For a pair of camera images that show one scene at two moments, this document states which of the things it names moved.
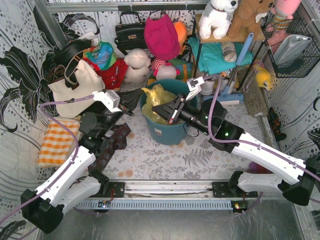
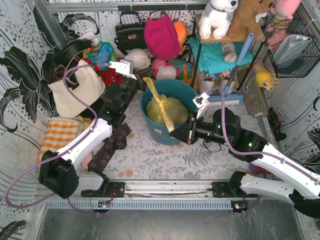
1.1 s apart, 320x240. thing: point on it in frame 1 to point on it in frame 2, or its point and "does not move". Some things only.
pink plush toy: x=283 y=11 does not move
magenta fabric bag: x=161 y=37 does not move
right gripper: x=176 y=110 to x=191 y=129
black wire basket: x=293 y=48 does not move
